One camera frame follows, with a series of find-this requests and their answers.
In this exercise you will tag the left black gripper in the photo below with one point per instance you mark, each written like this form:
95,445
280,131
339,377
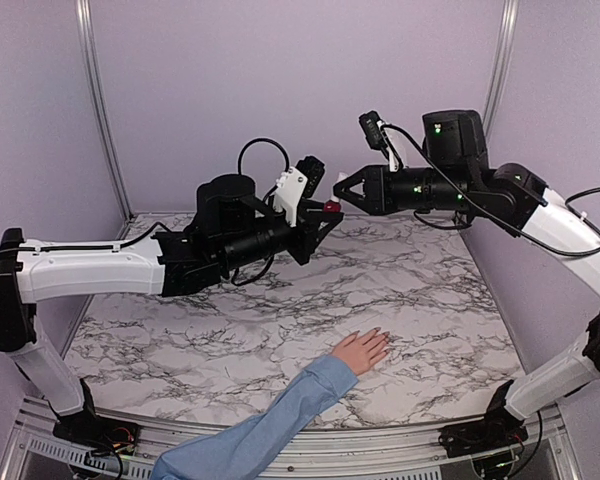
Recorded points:
311,223

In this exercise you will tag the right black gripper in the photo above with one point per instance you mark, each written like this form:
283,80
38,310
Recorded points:
377,195

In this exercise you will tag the red nail polish bottle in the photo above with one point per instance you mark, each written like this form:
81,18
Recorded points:
332,206

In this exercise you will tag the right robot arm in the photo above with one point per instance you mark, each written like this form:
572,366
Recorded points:
458,178

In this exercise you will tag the blue sleeved forearm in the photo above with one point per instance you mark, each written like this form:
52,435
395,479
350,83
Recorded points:
245,450

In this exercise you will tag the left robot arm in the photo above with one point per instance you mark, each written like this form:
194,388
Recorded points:
160,262

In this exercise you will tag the mannequin hand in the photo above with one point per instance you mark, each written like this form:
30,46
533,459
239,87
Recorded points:
362,352

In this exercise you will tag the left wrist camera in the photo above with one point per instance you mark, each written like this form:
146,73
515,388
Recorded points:
295,184

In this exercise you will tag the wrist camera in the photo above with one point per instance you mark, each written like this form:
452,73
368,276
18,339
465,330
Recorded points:
295,184
373,128

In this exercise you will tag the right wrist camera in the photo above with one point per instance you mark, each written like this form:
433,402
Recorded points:
373,128

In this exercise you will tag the right aluminium frame post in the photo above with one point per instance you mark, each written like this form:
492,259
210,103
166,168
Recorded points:
501,63

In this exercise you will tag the aluminium frame post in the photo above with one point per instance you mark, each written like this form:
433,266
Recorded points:
501,63
97,95

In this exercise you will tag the left aluminium frame post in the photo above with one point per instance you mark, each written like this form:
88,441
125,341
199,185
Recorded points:
97,95

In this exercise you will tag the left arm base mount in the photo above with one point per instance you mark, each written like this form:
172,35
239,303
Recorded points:
109,436

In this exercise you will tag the front aluminium rail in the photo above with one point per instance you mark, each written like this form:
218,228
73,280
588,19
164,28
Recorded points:
397,452

